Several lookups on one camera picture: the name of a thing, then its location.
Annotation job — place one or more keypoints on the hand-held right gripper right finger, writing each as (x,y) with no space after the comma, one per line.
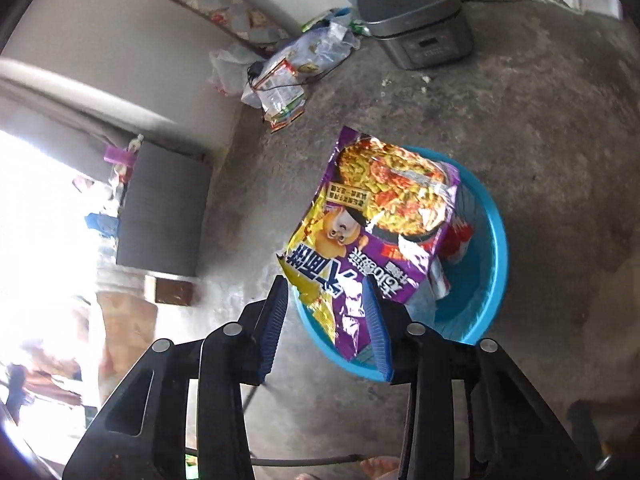
(377,330)

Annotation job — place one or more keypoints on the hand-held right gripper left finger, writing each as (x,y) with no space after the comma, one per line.
(272,330)

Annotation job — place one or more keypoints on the purple noodle packet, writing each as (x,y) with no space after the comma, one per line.
(380,220)

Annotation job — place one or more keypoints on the blue plastic basket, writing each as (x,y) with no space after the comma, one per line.
(480,280)

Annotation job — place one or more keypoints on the grey cabinet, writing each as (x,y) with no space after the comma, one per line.
(160,210)

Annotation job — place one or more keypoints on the blue detergent bottle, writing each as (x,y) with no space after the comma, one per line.
(102,223)

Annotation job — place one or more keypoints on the purple cup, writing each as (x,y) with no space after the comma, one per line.
(120,155)

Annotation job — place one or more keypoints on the pile of snack bags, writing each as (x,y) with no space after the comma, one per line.
(300,60)

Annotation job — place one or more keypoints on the grey curtain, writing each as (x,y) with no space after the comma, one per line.
(75,115)

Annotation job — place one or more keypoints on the dark grey rice cooker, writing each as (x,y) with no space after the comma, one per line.
(415,15)

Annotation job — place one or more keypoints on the folded patterned mat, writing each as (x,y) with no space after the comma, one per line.
(220,0)

